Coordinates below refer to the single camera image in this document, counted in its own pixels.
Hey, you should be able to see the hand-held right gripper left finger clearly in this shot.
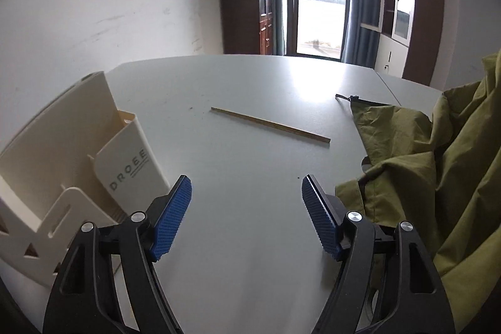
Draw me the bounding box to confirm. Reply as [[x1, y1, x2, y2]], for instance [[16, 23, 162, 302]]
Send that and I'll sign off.
[[42, 174, 193, 334]]

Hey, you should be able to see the cream plastic utensil holder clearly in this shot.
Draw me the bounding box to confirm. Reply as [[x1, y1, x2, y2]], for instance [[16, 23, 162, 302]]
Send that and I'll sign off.
[[0, 71, 171, 288]]

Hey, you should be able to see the brown glass-door bookcase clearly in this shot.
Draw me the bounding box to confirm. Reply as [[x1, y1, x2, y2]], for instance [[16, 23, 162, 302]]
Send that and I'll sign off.
[[360, 0, 445, 87]]

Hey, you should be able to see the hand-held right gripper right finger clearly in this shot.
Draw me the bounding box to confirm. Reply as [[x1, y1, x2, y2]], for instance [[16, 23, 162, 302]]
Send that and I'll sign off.
[[301, 174, 457, 334]]

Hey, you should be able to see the wooden chopstick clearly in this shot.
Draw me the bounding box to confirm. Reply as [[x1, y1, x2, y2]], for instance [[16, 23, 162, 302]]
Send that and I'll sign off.
[[210, 106, 332, 144]]

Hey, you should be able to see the olive green jacket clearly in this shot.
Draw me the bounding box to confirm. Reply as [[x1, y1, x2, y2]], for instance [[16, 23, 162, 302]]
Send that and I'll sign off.
[[335, 48, 501, 334]]

